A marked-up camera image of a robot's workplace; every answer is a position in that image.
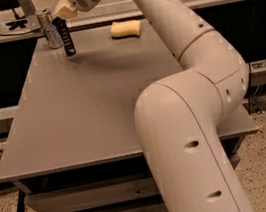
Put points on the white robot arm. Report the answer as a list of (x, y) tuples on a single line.
[(177, 117)]

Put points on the grey metal rail frame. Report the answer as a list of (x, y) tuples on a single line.
[(76, 24)]

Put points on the yellow sponge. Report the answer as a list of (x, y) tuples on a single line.
[(125, 29)]

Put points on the silver redbull can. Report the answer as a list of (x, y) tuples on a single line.
[(50, 31)]

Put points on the grey drawer cabinet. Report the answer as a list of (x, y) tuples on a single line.
[(75, 123)]

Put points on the grey top drawer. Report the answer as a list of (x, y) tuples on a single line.
[(90, 196)]

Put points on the black office chair base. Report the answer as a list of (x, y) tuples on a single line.
[(21, 10)]

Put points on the black caster leg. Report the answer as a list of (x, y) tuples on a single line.
[(21, 207)]

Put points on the black rxbar chocolate wrapper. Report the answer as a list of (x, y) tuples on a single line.
[(61, 26)]

